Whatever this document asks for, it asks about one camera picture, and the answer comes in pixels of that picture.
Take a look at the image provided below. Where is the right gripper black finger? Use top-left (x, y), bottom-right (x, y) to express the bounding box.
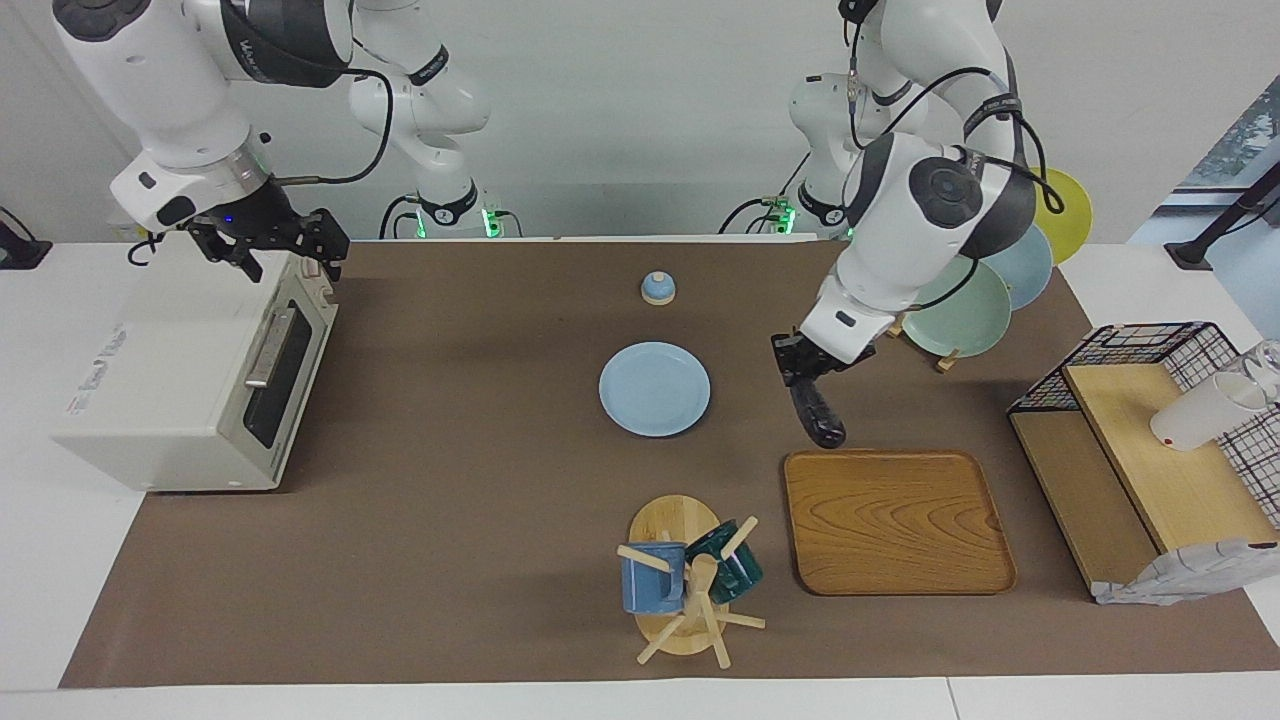
top-left (188, 222), bottom-right (263, 283)
top-left (300, 208), bottom-right (351, 281)

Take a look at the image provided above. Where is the dark purple eggplant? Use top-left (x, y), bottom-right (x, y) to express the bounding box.
top-left (790, 378), bottom-right (847, 449)

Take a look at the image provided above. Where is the oven door with glass window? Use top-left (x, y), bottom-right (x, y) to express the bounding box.
top-left (232, 268), bottom-right (339, 481)

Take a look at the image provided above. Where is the light blue plate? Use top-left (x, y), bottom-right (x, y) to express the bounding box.
top-left (598, 342), bottom-right (712, 438)

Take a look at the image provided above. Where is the white toaster oven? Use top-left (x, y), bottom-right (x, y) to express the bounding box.
top-left (52, 245), bottom-right (339, 493)

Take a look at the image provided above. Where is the wooden plate rack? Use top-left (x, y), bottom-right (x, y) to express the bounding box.
top-left (886, 312), bottom-right (963, 373)

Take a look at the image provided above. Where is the pale green plate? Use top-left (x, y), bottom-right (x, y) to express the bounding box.
top-left (900, 255), bottom-right (1013, 358)

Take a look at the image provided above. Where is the square wooden tray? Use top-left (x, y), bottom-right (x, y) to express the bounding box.
top-left (783, 449), bottom-right (1018, 597)

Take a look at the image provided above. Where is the wooden mug tree stand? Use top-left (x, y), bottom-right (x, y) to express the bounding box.
top-left (616, 494), bottom-right (767, 669)

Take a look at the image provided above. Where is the black clamp device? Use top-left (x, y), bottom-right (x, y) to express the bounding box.
top-left (0, 205), bottom-right (53, 271)

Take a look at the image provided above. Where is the dark green mug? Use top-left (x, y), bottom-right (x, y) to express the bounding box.
top-left (685, 520), bottom-right (764, 604)

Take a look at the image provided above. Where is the pale blue upright plate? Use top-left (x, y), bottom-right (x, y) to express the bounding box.
top-left (985, 225), bottom-right (1055, 311)

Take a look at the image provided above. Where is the blue mug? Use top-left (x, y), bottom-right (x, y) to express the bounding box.
top-left (620, 542), bottom-right (689, 615)

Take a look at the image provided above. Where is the yellow plate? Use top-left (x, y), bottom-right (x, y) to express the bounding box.
top-left (1030, 167), bottom-right (1094, 239)

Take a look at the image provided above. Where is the brown table mat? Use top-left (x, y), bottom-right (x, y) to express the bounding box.
top-left (58, 240), bottom-right (1280, 689)

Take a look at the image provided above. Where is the light wooden shelf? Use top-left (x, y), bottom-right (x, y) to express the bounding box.
top-left (1008, 362), bottom-right (1280, 601)

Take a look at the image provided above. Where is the white cup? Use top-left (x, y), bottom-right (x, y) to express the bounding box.
top-left (1149, 372), bottom-right (1271, 452)

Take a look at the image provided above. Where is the grey white cloth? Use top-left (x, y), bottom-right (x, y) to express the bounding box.
top-left (1093, 538), bottom-right (1280, 606)

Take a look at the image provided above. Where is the black stand pole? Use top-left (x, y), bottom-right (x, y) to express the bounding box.
top-left (1165, 160), bottom-right (1280, 271)

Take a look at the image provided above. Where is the clear glass cup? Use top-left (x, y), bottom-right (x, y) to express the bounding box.
top-left (1240, 340), bottom-right (1280, 406)

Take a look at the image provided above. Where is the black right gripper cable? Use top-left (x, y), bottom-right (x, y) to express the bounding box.
top-left (272, 68), bottom-right (393, 187)

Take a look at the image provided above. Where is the black wire basket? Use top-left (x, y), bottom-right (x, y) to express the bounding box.
top-left (1007, 321), bottom-right (1280, 531)

